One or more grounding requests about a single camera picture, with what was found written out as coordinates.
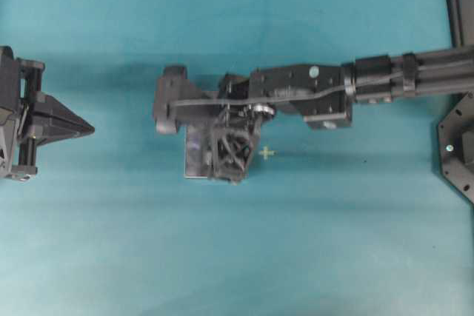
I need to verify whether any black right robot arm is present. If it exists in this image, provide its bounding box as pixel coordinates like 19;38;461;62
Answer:
204;46;473;183

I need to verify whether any shiny metal base plate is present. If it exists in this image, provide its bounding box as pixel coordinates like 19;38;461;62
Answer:
184;124;259;184

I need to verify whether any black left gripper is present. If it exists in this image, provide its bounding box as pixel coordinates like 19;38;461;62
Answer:
1;46;95;182

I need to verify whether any black aluminium frame rail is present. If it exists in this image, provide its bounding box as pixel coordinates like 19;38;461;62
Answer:
442;0;474;49

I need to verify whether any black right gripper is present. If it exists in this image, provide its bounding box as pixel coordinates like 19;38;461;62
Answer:
208;73;276;184

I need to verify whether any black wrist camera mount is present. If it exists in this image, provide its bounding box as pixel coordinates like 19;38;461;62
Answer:
153;65;223;135

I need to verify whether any yellow cross tape marker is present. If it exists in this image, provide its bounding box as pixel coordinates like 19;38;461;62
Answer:
258;146;276;160

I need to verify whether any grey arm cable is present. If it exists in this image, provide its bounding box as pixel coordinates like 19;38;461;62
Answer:
167;70;408;114

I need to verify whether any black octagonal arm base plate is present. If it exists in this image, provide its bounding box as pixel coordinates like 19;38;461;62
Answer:
435;92;473;206

